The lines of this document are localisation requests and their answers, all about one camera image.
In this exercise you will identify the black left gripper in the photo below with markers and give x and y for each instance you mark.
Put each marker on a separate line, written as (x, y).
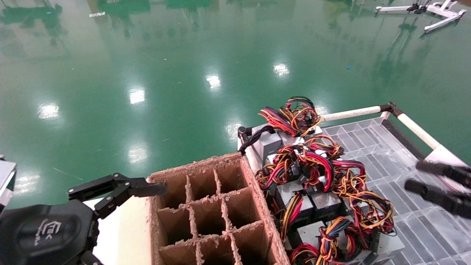
(44, 235)

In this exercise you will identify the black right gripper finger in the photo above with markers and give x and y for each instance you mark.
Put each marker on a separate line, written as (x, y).
(449, 172)
(441, 198)

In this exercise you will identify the clear plastic compartment tray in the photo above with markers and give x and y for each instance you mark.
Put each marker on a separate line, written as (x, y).
(423, 235)

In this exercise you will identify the dark grey power supply box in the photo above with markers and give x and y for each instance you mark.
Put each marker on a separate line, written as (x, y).
(327, 206)

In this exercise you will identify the brown cardboard divider box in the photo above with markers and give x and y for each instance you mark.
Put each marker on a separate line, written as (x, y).
(250, 206)

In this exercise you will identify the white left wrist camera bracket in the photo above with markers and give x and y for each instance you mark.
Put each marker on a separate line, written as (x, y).
(6, 180)

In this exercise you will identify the white metal stand frame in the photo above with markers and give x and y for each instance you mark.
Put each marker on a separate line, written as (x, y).
(445, 13)

